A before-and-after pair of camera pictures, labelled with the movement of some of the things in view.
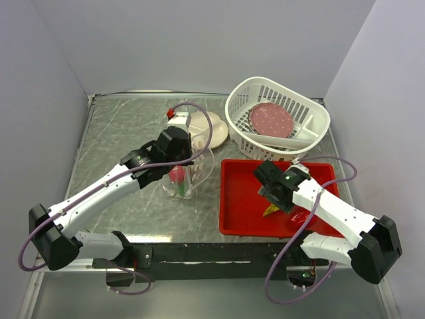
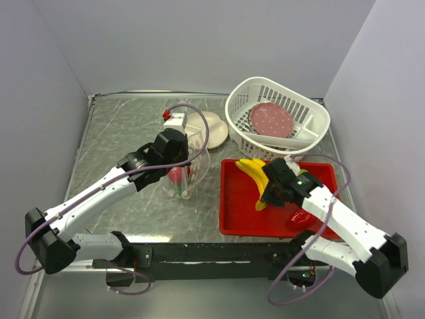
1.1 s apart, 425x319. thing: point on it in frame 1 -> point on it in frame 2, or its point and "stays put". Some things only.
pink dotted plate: (271, 119) stays put
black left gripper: (188, 146) stays put
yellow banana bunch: (270, 210) -> (254, 169)
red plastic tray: (242, 207) stays put
